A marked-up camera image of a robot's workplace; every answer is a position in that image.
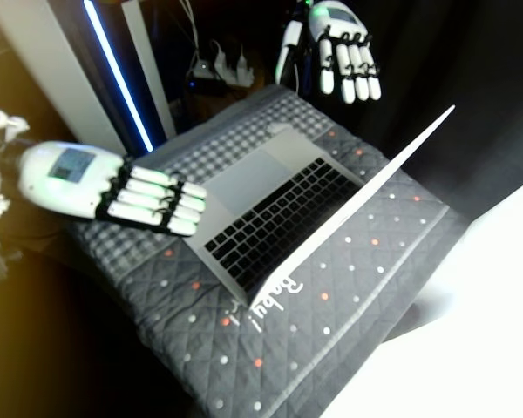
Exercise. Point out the narrow white post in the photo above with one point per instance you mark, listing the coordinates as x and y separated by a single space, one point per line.
146 61

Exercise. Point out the silver laptop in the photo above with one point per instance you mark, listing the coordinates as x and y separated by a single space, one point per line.
261 183

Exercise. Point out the wide white panel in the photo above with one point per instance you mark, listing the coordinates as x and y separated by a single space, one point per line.
52 61

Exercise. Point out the black curtain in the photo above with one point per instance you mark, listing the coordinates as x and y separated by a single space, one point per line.
453 69

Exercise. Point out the grey quilt with dots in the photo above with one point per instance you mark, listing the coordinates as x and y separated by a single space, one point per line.
253 357

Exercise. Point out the white power strip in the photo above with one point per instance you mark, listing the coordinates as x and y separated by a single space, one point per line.
237 69

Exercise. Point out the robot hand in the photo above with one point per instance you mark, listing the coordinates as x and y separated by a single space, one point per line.
331 26
65 183

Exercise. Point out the black power adapter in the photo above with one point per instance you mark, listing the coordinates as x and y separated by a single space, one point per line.
205 78

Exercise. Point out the blue-white light strip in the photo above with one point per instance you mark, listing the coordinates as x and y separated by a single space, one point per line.
117 78

